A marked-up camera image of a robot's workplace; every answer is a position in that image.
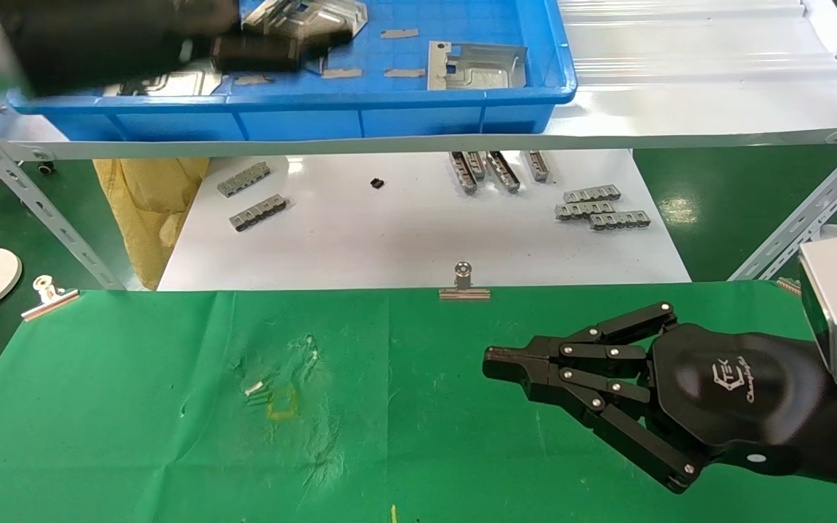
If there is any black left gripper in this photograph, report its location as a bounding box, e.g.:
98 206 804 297
0 0 303 95

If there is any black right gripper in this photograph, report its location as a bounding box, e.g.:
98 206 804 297
484 301 826 495

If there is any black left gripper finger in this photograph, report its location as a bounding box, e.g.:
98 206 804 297
302 28 354 52

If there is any stamped sheet metal bracket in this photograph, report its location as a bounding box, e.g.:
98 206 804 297
102 67 225 97
427 41 529 92
243 0 368 77

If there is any blue plastic bin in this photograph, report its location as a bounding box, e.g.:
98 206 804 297
7 0 579 142

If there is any green cloth mat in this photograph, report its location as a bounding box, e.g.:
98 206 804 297
0 282 837 523

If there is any yellow plastic bag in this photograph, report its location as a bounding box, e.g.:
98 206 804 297
94 158 211 291

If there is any white board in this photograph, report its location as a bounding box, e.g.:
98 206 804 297
157 149 694 291

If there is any perforated grey rack brace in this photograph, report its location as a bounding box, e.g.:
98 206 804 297
0 98 129 290
727 123 837 283

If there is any white metal rack shelf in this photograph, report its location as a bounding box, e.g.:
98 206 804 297
4 0 837 162

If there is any white corrugated panel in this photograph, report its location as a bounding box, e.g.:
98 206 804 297
557 0 837 86

